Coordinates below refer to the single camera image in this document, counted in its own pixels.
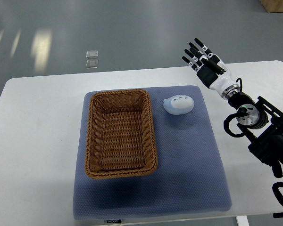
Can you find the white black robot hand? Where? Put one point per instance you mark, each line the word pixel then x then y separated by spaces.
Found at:
pixel 213 72

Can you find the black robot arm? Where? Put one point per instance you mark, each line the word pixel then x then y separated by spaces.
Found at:
pixel 260 122

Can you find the white table leg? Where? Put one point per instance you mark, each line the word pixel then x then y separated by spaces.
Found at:
pixel 242 221

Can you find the lower floor metal plate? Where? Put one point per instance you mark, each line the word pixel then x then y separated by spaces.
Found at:
pixel 94 63

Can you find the blue padded mat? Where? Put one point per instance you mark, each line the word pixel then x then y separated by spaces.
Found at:
pixel 190 176

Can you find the upper floor metal plate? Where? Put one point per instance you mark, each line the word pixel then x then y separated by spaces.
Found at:
pixel 91 54

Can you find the blue white plush toy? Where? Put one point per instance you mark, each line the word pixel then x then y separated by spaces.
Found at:
pixel 178 104

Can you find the floor metal plate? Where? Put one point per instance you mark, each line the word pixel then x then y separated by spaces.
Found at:
pixel 94 63
pixel 91 54

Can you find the brown cardboard box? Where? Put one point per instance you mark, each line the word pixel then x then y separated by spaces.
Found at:
pixel 272 6

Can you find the brown wicker basket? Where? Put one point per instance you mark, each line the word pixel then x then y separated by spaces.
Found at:
pixel 120 140

